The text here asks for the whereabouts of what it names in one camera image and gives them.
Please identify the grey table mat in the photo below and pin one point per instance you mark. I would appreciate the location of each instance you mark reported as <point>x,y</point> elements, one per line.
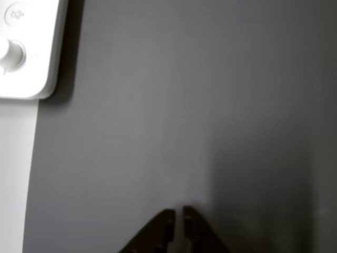
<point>184,105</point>

